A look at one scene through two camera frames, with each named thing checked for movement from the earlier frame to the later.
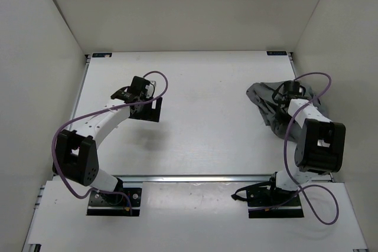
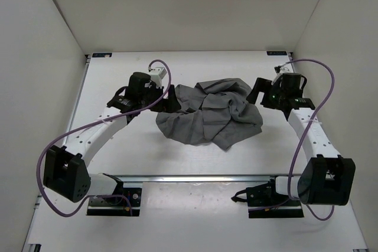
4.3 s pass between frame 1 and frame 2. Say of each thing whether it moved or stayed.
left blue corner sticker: stayed
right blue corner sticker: stayed
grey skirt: moved
